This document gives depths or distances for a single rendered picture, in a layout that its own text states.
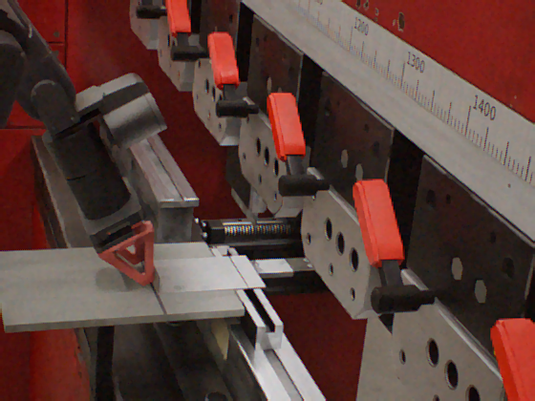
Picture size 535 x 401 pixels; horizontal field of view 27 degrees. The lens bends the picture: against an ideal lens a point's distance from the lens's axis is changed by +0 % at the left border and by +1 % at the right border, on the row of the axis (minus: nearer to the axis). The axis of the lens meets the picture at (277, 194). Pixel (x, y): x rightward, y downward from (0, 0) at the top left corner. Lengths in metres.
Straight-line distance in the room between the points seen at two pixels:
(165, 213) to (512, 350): 1.08
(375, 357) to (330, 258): 2.31
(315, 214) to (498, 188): 0.30
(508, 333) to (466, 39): 0.20
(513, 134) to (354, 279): 0.25
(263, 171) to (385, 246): 0.35
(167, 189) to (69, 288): 0.41
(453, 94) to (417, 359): 0.19
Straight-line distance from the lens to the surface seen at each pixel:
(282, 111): 0.92
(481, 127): 0.68
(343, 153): 0.88
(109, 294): 1.26
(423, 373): 0.76
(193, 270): 1.32
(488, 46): 0.68
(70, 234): 1.70
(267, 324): 1.24
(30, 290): 1.26
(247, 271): 1.32
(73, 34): 2.07
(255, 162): 1.09
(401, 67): 0.78
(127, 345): 1.41
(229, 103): 1.07
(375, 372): 3.14
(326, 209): 0.91
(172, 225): 1.63
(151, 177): 1.67
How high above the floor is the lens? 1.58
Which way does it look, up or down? 22 degrees down
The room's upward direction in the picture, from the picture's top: 6 degrees clockwise
